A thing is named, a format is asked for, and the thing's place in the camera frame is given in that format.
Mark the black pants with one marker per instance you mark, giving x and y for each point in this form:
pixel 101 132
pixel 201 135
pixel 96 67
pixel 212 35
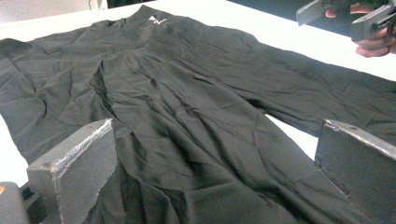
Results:
pixel 186 109

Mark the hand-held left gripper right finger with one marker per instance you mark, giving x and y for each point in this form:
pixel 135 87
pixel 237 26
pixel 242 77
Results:
pixel 361 168

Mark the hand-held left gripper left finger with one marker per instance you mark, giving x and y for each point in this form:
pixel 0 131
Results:
pixel 74 168

